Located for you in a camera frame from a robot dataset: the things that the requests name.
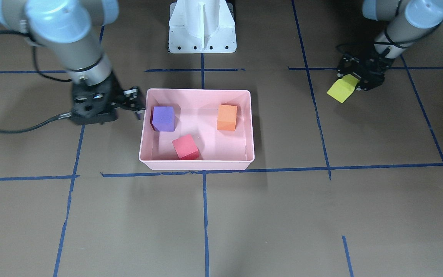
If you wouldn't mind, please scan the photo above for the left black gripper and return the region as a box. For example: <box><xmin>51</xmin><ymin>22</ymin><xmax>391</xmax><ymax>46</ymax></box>
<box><xmin>337</xmin><ymin>50</ymin><xmax>393</xmax><ymax>91</ymax></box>

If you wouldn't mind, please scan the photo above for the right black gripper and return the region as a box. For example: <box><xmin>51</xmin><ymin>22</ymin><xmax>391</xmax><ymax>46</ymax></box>
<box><xmin>72</xmin><ymin>71</ymin><xmax>146</xmax><ymax>120</ymax></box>

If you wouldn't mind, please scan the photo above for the yellow foam block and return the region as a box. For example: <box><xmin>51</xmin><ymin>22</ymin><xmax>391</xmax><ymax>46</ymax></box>
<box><xmin>326</xmin><ymin>74</ymin><xmax>359</xmax><ymax>103</ymax></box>

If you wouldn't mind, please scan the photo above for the purple foam block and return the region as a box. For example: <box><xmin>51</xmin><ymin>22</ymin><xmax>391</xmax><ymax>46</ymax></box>
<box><xmin>152</xmin><ymin>106</ymin><xmax>175</xmax><ymax>132</ymax></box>

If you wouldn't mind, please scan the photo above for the pink foam block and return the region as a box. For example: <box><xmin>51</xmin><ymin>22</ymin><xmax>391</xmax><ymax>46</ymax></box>
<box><xmin>172</xmin><ymin>134</ymin><xmax>200</xmax><ymax>160</ymax></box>

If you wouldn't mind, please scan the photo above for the orange foam block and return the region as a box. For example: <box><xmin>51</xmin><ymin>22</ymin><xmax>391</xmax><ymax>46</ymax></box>
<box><xmin>217</xmin><ymin>105</ymin><xmax>238</xmax><ymax>132</ymax></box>

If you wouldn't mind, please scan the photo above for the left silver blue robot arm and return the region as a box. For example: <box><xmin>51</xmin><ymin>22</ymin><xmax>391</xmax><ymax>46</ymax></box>
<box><xmin>337</xmin><ymin>0</ymin><xmax>443</xmax><ymax>91</ymax></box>

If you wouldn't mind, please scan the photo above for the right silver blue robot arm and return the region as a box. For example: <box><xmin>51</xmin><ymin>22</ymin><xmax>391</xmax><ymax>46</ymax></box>
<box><xmin>0</xmin><ymin>0</ymin><xmax>145</xmax><ymax>125</ymax></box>

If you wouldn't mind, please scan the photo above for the pink plastic bin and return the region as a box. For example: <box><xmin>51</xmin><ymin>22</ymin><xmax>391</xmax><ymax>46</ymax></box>
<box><xmin>138</xmin><ymin>88</ymin><xmax>255</xmax><ymax>170</ymax></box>

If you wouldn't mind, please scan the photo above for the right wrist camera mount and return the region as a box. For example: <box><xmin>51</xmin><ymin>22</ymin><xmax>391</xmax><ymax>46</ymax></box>
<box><xmin>70</xmin><ymin>97</ymin><xmax>118</xmax><ymax>125</ymax></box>

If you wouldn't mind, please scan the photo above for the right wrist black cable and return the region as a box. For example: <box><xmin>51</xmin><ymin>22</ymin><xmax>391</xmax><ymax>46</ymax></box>
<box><xmin>0</xmin><ymin>30</ymin><xmax>74</xmax><ymax>134</ymax></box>

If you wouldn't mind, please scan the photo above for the white pedestal column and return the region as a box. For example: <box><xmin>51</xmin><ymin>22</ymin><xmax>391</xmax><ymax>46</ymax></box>
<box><xmin>168</xmin><ymin>0</ymin><xmax>237</xmax><ymax>54</ymax></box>

